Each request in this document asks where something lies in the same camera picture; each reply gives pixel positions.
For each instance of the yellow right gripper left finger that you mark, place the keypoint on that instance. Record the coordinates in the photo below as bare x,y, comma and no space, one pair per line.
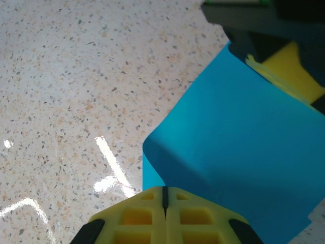
137,218

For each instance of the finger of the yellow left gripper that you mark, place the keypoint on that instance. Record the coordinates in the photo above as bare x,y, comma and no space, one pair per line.
289,71

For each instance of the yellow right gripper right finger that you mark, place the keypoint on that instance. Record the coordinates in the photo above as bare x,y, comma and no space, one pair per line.
198,218

